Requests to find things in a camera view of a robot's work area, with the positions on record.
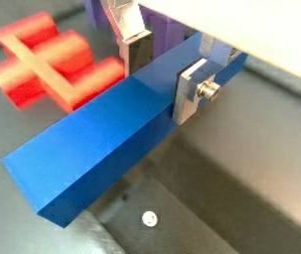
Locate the blue long block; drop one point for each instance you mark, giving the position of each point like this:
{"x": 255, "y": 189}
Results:
{"x": 70, "y": 164}

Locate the purple cross-shaped block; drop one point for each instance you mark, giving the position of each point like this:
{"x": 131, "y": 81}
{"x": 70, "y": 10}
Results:
{"x": 169, "y": 32}

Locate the red cross-shaped block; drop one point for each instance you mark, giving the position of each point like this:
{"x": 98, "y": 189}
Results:
{"x": 51, "y": 64}

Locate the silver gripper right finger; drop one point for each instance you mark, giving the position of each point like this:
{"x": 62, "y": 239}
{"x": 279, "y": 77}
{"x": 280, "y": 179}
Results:
{"x": 197, "y": 83}

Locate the white round floor screw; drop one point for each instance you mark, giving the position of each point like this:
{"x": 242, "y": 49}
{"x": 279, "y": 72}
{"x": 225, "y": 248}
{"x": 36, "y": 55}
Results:
{"x": 149, "y": 218}

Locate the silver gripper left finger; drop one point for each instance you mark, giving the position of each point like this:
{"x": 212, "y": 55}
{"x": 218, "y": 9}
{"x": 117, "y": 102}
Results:
{"x": 134, "y": 38}

